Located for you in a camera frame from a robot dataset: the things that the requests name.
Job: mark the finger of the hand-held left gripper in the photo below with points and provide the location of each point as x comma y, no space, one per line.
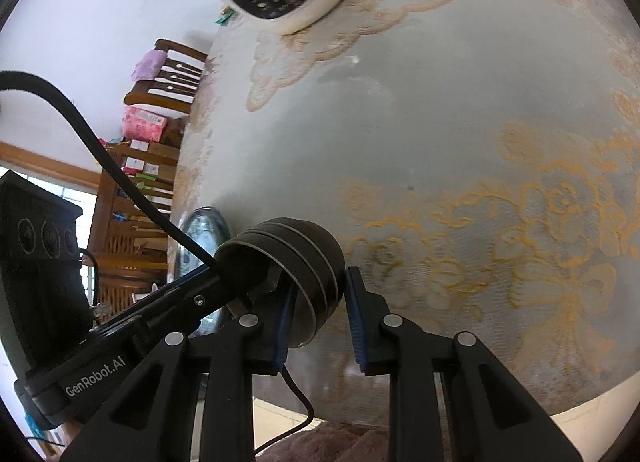
200,309
180,284

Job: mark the dark brown ceramic bowl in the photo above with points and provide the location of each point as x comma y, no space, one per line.
308,269
250,262
331,262

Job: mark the pink packet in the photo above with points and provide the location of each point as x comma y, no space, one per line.
142,123

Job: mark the wooden dining chair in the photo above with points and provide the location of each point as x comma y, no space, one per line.
107,202

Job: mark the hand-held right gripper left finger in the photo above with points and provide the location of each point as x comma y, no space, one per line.
282,327

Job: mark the pink fleece clothing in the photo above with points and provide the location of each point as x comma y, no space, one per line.
340,444

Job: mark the wooden window frame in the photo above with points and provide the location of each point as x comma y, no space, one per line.
50,162

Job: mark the blue floral ceramic plate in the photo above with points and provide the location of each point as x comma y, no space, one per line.
205,222

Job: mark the purple cloth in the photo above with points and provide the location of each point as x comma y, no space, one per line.
150,65

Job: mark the beige lace doily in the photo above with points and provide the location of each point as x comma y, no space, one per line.
310,52

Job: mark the green flat packet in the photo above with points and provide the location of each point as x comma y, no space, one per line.
225,18

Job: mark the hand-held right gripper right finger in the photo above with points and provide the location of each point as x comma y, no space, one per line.
357,322

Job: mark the wooden chair with purple cloth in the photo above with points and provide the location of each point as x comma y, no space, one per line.
182,48

